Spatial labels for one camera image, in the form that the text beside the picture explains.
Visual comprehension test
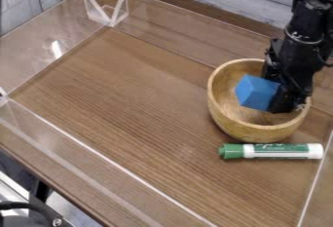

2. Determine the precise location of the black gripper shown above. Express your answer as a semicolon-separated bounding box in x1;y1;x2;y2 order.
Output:
263;35;333;114

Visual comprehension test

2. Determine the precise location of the blue foam block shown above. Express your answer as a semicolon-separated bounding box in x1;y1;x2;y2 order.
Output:
235;74;280;111

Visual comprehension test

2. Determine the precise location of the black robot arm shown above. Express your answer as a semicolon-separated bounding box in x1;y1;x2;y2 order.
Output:
263;0;333;113

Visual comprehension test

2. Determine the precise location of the brown wooden bowl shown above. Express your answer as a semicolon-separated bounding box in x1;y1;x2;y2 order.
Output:
208;58;311;143

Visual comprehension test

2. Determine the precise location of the green Expo marker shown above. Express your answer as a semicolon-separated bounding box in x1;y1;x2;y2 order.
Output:
218;143;324;160

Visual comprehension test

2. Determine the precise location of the clear acrylic tray wall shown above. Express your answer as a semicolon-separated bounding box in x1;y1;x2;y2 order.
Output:
0;0;333;227

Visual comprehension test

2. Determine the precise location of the black metal bracket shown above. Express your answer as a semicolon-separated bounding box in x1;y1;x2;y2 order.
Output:
43;206;75;227

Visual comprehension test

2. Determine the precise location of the black cable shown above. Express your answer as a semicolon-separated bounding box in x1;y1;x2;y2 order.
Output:
0;201;47;227

